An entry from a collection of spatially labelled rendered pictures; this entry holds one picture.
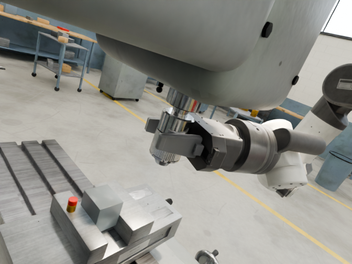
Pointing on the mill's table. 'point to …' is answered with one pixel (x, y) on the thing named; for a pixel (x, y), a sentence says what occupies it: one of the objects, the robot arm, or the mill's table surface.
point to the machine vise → (84, 234)
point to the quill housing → (304, 28)
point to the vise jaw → (130, 216)
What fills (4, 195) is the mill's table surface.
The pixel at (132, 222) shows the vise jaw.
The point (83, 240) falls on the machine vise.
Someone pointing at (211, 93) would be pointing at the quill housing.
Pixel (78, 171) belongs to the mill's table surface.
